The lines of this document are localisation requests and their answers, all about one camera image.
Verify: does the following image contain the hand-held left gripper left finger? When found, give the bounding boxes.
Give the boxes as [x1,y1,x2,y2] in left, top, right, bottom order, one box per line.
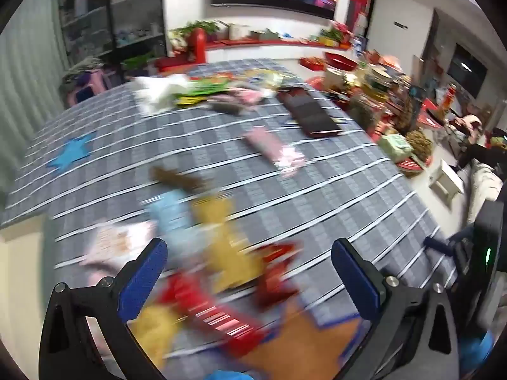
[37,238,169,380]

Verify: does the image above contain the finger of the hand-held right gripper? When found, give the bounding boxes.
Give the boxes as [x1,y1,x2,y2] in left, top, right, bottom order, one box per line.
[424,230,474,259]

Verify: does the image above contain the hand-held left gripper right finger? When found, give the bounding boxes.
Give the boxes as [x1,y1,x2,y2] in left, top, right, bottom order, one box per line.
[331,238,462,380]

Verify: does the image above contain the small yellow snack packet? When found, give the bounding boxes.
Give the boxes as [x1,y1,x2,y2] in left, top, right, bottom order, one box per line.
[131,305,187,369]

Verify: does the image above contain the pale pink snack packet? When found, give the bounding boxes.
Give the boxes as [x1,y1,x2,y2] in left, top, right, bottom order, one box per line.
[79,221,159,286]

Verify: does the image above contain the white sofa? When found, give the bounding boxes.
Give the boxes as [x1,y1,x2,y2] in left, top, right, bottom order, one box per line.
[466,160,504,226]

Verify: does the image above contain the white small stool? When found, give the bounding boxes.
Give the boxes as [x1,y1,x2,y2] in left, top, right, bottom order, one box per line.
[428,160,465,207]

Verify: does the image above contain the light blue snack packet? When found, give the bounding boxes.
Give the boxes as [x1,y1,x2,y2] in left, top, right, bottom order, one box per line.
[144,190,210,262]

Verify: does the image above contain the red striped snack packet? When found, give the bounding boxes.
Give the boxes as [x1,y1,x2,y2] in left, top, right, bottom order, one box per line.
[158,275,266,359]

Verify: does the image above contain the grey checked table cloth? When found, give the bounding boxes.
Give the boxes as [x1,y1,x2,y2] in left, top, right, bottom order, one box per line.
[0,59,458,380]

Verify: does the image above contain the blue cloth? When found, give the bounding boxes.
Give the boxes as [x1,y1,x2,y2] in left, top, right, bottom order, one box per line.
[459,330,496,377]

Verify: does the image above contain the green box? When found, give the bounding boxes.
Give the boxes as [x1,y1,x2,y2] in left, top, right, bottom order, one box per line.
[378,134,414,163]

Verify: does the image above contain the brown snack packet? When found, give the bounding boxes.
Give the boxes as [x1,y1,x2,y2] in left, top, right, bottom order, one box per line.
[150,166,216,199]

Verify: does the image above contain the pink cloth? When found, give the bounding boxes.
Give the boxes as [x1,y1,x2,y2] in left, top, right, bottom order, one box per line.
[455,114,485,143]

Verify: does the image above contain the small pink white snack packet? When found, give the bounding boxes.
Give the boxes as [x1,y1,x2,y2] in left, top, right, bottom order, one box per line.
[274,146,309,178]

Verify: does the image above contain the long pink snack packet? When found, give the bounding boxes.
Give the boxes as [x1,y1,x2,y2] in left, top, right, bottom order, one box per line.
[243,126,286,163]

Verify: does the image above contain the dark red flat box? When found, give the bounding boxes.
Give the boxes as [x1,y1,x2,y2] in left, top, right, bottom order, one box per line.
[276,87,343,139]

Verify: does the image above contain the white plastic bag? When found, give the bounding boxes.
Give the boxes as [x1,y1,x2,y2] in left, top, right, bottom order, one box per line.
[132,74,191,116]

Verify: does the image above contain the dark grey snack packet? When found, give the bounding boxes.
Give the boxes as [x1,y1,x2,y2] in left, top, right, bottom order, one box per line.
[208,101,248,115]

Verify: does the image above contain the pink plastic stool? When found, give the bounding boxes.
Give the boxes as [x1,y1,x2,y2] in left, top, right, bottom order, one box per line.
[65,69,119,107]

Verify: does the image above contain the green yellow snack packets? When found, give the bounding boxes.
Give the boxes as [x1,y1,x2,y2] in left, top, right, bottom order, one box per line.
[174,70,294,105]

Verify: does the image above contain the red bowl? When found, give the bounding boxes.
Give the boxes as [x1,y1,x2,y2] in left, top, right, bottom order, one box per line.
[324,51,362,72]

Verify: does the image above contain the red vase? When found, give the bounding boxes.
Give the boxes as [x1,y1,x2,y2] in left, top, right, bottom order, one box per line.
[191,28,208,66]

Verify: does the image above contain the green potted plant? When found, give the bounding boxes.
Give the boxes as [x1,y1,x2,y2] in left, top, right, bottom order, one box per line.
[168,20,221,50]

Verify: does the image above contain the red low shelf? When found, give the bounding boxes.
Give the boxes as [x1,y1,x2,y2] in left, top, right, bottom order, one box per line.
[154,35,353,73]

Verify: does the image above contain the glass door cabinet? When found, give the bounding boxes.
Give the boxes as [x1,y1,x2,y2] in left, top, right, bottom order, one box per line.
[57,0,167,68]

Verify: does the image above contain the dark wall screen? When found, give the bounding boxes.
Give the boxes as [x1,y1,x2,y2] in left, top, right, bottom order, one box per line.
[447,43,489,90]

